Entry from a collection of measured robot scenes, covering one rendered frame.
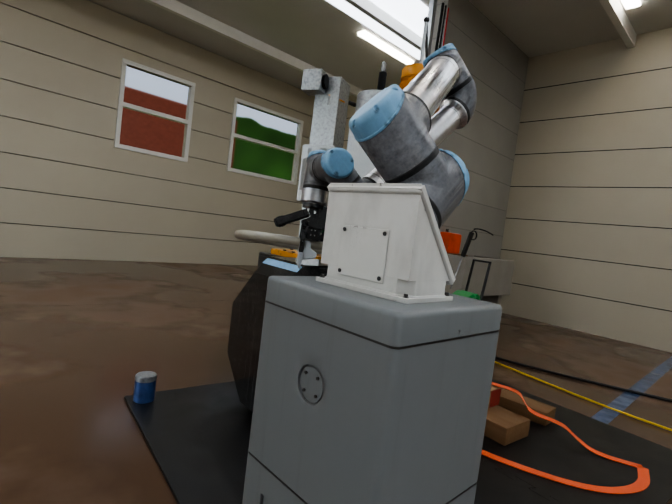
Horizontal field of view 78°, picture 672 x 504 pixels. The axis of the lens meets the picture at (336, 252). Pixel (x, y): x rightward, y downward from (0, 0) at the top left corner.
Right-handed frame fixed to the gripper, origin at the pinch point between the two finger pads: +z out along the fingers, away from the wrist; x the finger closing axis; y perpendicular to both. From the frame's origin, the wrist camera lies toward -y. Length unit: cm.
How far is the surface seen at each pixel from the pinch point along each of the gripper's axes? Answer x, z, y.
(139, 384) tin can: 76, 72, -65
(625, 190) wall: 363, -156, 415
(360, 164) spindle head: 68, -52, 24
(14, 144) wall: 504, -95, -417
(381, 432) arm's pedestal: -66, 25, 17
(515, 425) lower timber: 64, 65, 123
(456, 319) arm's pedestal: -57, 5, 31
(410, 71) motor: 119, -129, 53
